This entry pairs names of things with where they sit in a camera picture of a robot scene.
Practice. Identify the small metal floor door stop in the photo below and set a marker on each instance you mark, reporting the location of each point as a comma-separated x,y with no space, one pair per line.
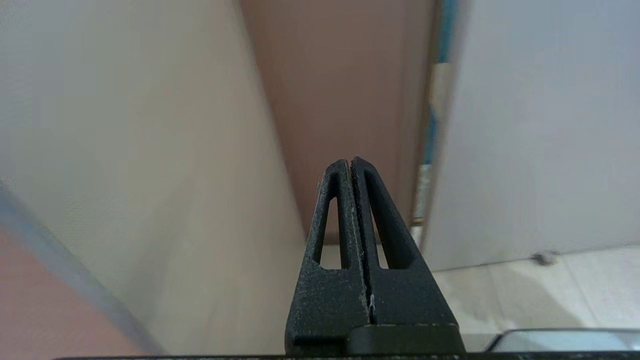
545,258

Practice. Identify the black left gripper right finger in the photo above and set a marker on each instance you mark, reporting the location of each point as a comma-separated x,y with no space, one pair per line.
410,295

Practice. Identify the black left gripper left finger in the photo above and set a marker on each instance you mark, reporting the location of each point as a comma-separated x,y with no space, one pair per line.
325,300

